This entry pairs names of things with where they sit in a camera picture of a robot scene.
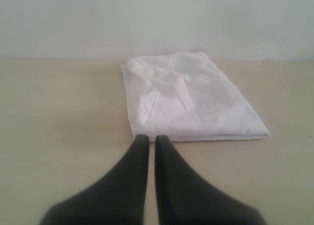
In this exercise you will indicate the white t-shirt red print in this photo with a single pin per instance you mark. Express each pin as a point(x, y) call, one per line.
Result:
point(187, 98)

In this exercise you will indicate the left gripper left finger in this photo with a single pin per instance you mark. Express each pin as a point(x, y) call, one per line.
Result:
point(118, 198)

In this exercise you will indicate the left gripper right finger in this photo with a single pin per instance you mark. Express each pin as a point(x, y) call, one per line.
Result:
point(185, 198)

